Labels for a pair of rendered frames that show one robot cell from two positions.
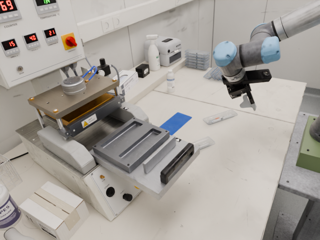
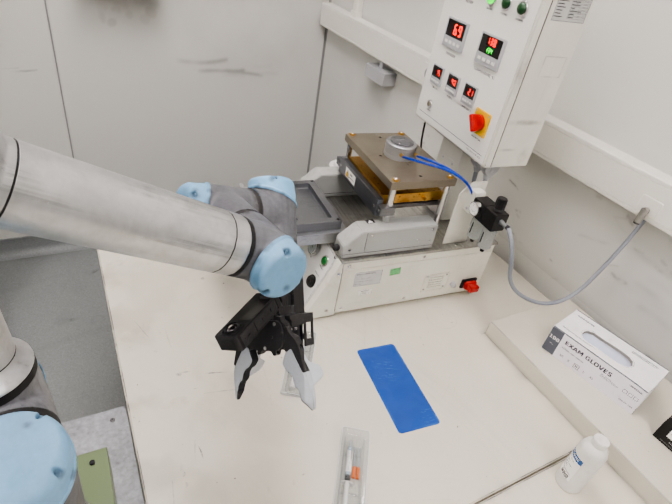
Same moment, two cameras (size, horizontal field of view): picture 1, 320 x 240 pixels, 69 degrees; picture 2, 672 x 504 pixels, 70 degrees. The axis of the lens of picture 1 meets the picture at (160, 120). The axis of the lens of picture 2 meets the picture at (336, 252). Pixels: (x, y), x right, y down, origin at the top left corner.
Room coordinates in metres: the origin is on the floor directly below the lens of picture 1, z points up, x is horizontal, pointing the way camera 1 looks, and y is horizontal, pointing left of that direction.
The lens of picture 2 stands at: (1.09, -0.81, 1.59)
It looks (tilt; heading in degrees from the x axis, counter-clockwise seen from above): 36 degrees down; 111
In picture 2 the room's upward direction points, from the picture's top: 11 degrees clockwise
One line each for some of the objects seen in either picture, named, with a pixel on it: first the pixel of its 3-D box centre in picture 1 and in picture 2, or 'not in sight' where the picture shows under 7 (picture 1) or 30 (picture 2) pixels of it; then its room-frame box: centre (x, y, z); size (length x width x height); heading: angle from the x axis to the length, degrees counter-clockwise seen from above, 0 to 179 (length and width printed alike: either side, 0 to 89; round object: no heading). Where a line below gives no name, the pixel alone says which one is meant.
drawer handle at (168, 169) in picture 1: (178, 161); not in sight; (0.49, -0.04, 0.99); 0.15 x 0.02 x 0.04; 140
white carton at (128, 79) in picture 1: (122, 82); (602, 358); (1.40, 0.22, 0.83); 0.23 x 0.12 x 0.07; 156
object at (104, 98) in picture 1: (80, 99); (396, 171); (0.78, 0.29, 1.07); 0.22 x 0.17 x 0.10; 140
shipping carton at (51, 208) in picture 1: (55, 210); not in sight; (0.50, 0.38, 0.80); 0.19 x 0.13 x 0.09; 54
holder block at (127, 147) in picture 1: (132, 141); (295, 205); (0.61, 0.10, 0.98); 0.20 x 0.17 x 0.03; 140
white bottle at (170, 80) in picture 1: (170, 81); (583, 461); (1.38, -0.09, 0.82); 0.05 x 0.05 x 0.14
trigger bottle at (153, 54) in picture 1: (153, 52); not in sight; (1.67, 0.00, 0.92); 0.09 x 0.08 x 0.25; 82
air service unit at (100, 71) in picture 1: (102, 75); (483, 219); (1.03, 0.25, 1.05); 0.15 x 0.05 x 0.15; 140
